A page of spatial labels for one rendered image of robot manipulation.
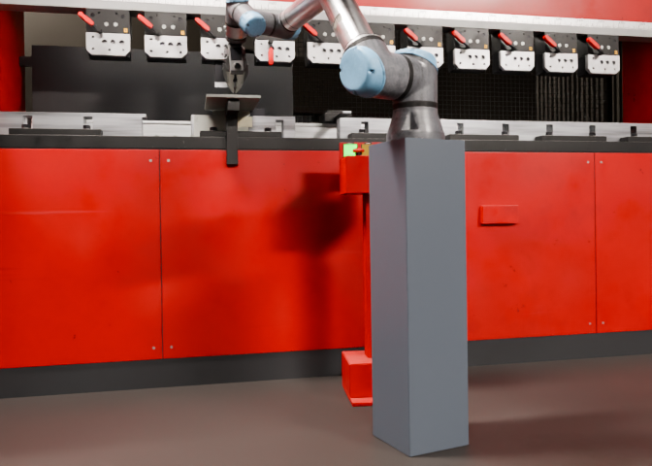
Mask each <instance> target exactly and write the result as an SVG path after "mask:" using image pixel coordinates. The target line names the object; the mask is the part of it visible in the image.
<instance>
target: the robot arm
mask: <svg viewBox="0 0 652 466"><path fill-rule="evenodd" d="M248 1H249V0H226V1H225V3H226V11H225V25H226V26H223V29H225V35H226V41H227V42H229V43H228V47H224V62H225V63H223V67H222V73H223V76H224V79H225V81H226V82H227V84H228V86H229V88H230V90H231V91H232V92H233V93H237V92H238V91H239V90H240V89H241V87H242V85H243V84H244V82H245V79H246V77H247V75H248V64H246V63H245V62H246V58H245V47H242V44H243V43H245V42H246V36H247V35H248V36H250V37H258V36H261V35H265V36H271V37H277V38H281V39H283V40H295V39H297V38H298V35H299V34H300V32H301V27H302V26H303V25H305V24H306V23H307V22H309V21H310V20H311V19H313V18H314V17H316V16H317V15H319V14H320V13H321V12H323V11H324V12H325V14H326V16H327V18H328V19H329V21H330V23H331V25H332V27H333V29H334V31H335V33H336V35H337V37H338V40H339V42H340V44H341V46H342V49H343V53H342V60H341V63H340V69H342V70H341V71H340V77H341V81H342V84H343V86H344V87H345V89H346V90H347V91H349V92H350V93H352V94H354V95H358V96H360V97H364V98H378V99H385V100H393V116H392V118H391V122H390V125H389V128H388V131H387V135H386V142H388V141H393V140H397V139H402V138H422V139H443V140H445V134H444V131H443V129H442V125H441V122H440V117H439V114H438V68H437V60H436V58H435V56H434V55H433V54H431V53H430V52H428V51H426V50H420V49H415V50H414V49H401V50H396V51H395V52H391V51H390V50H389V49H388V47H387V46H386V44H385V42H384V41H383V39H382V38H381V37H380V36H378V35H375V34H374V33H373V31H372V30H371V28H370V26H369V24H368V23H367V21H366V19H365V17H364V15H363V13H362V12H361V10H360V8H359V6H358V4H357V2H356V0H296V1H295V2H294V3H293V4H291V5H290V6H289V7H288V8H286V9H285V10H284V11H283V12H281V13H280V14H273V13H268V12H264V11H259V10H255V9H253V8H252V7H251V6H250V5H249V4H248ZM227 48H228V49H227ZM242 49H243V50H242ZM234 75H236V77H237V81H236V87H234V82H233V80H234Z"/></svg>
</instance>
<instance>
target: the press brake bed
mask: <svg viewBox="0 0 652 466"><path fill-rule="evenodd" d="M238 159H239V164H238V165H227V163H226V150H151V149H23V148H0V399H3V398H18V397H31V396H46V395H59V394H74V393H87V392H102V391H116V390H130V389H145V388H158V387H173V386H187V385H201V384H215V383H242V382H257V381H270V380H285V379H300V378H313V377H328V376H341V375H342V352H343V351H352V350H365V326H364V259H363V195H340V151H339V150H238ZM465 182H466V254H467V326H468V367H469V366H483V365H497V364H511V363H525V362H540V361H553V360H568V359H581V358H596V357H610V356H624V355H638V354H652V152H534V151H465ZM510 205H518V223H488V224H481V222H480V206H510Z"/></svg>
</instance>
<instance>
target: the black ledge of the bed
mask: <svg viewBox="0 0 652 466"><path fill-rule="evenodd" d="M463 141H465V151H534V152H652V142H596V141H513V140H463ZM384 142H386V139H347V138H265V137H238V150H340V144H339V143H384ZM0 148H23V149H151V150H226V137H182V136H100V135H17V134H0Z"/></svg>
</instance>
